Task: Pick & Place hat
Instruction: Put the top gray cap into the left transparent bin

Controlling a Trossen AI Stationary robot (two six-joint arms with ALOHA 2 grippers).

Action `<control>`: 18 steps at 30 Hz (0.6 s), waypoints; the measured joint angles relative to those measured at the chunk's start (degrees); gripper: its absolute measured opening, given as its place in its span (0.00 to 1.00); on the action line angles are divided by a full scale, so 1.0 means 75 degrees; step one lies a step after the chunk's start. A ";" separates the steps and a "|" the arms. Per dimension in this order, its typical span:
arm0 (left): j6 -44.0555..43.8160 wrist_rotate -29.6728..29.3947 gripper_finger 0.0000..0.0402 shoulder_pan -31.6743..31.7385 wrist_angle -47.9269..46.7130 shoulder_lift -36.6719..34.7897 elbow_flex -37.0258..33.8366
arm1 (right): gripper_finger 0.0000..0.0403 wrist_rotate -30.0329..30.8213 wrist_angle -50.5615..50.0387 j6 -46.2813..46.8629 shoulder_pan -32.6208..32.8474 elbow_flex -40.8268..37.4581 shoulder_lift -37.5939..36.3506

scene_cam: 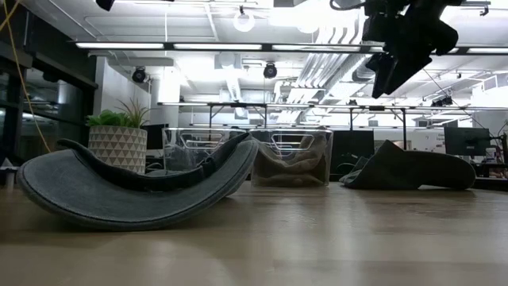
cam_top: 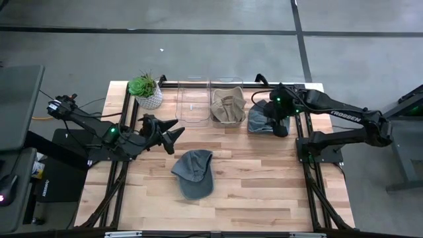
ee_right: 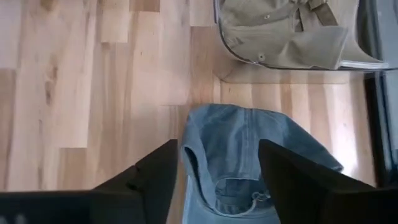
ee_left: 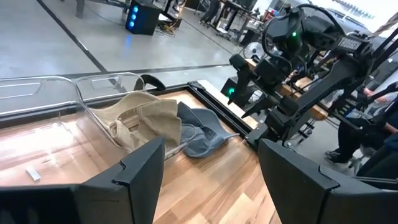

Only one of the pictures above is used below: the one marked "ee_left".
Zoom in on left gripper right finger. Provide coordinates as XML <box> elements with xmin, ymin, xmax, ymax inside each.
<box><xmin>257</xmin><ymin>138</ymin><xmax>343</xmax><ymax>224</ymax></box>

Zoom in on beige cap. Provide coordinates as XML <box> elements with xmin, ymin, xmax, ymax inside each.
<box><xmin>107</xmin><ymin>98</ymin><xmax>183</xmax><ymax>154</ymax></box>
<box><xmin>89</xmin><ymin>91</ymin><xmax>162</xmax><ymax>134</ymax></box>

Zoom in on black frame handle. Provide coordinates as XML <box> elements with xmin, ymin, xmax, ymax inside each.
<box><xmin>133</xmin><ymin>73</ymin><xmax>167</xmax><ymax>93</ymax></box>

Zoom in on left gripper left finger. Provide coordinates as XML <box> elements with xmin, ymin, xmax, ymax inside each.
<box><xmin>74</xmin><ymin>136</ymin><xmax>166</xmax><ymax>224</ymax></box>

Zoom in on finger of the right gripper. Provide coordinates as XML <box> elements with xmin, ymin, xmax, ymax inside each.
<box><xmin>228</xmin><ymin>74</ymin><xmax>248</xmax><ymax>105</ymax></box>
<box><xmin>241</xmin><ymin>97</ymin><xmax>273</xmax><ymax>119</ymax></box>

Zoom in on clear plastic bin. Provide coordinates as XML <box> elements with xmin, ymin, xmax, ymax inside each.
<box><xmin>0</xmin><ymin>75</ymin><xmax>131</xmax><ymax>187</ymax></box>
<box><xmin>73</xmin><ymin>71</ymin><xmax>187</xmax><ymax>161</ymax></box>

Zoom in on person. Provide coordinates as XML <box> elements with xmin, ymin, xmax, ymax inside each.
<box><xmin>325</xmin><ymin>81</ymin><xmax>398</xmax><ymax>179</ymax></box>

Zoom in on gray cap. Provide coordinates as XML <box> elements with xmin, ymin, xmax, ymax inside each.
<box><xmin>177</xmin><ymin>101</ymin><xmax>241</xmax><ymax>159</ymax></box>

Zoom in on white floor fan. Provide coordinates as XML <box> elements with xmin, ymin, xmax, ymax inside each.
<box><xmin>242</xmin><ymin>41</ymin><xmax>266</xmax><ymax>60</ymax></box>

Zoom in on black computer tower blue lights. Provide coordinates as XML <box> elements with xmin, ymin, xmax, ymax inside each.
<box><xmin>124</xmin><ymin>0</ymin><xmax>163</xmax><ymax>37</ymax></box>

